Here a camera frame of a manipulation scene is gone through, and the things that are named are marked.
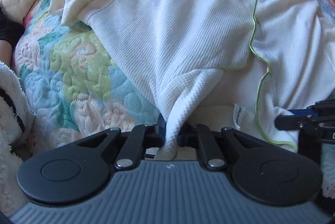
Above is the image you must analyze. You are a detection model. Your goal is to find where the floral quilted bedspread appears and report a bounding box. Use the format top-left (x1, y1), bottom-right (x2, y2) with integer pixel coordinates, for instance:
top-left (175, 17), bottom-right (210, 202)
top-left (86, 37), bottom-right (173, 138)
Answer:
top-left (11, 0), bottom-right (335, 198)

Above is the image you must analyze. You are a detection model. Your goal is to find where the black sock foot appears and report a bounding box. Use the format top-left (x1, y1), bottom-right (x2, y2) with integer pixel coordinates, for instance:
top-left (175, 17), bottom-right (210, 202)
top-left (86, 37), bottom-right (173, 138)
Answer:
top-left (0, 10), bottom-right (25, 49)

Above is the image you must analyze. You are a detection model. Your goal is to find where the white fluffy fleece garment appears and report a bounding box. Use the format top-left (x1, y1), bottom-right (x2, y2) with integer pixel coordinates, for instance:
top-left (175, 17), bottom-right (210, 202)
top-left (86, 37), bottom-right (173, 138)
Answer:
top-left (1, 63), bottom-right (35, 216)

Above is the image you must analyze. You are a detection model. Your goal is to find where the white waffle baby garment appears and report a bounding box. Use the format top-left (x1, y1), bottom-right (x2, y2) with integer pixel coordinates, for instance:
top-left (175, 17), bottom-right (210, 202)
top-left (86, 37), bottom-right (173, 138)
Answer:
top-left (49, 0), bottom-right (334, 160)

